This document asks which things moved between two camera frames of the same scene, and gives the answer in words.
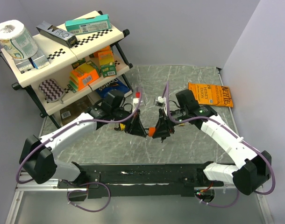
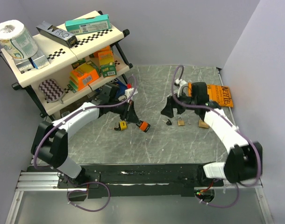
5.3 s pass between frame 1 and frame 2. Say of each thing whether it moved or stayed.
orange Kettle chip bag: stayed
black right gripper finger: moved
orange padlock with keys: moved
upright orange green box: stayed
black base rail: stayed
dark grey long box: stayed
